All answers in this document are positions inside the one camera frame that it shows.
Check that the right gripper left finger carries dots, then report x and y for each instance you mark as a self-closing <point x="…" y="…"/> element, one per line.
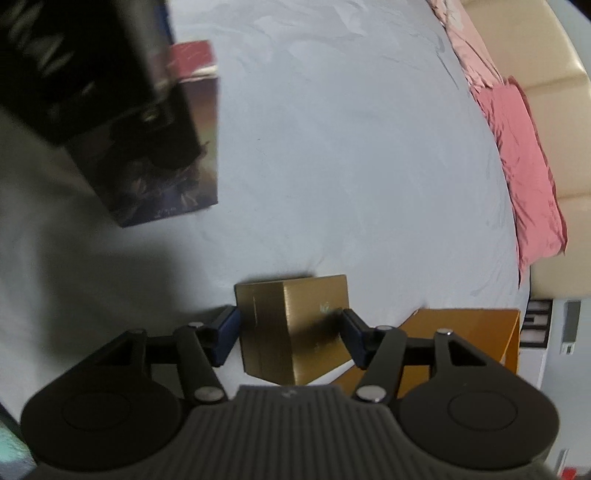
<point x="200" y="348"/>

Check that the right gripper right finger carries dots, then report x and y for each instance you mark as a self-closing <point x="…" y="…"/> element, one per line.
<point x="378" y="352"/>

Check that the gold cube box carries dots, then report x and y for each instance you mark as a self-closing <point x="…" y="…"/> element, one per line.
<point x="289" y="332"/>

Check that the purple patterned card box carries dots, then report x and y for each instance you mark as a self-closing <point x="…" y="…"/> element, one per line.
<point x="170" y="170"/>

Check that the orange cardboard box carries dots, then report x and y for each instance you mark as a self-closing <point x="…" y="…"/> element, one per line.
<point x="493" y="332"/>

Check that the white right nightstand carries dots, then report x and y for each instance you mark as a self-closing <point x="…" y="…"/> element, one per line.
<point x="536" y="326"/>

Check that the dark pink pillow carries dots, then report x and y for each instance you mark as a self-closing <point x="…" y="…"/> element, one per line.
<point x="541" y="229"/>

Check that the grey bed sheet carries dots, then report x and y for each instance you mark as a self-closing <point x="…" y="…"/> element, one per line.
<point x="349" y="143"/>

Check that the teal striped fleece blanket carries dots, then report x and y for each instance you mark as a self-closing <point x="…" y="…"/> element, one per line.
<point x="15" y="458"/>

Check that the light pink pillow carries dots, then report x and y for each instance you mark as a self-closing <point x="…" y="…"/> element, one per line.
<point x="476" y="62"/>

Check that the beige padded headboard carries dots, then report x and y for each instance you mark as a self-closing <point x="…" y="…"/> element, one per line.
<point x="528" y="42"/>

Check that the wall control panel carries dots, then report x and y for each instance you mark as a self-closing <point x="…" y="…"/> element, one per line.
<point x="570" y="326"/>

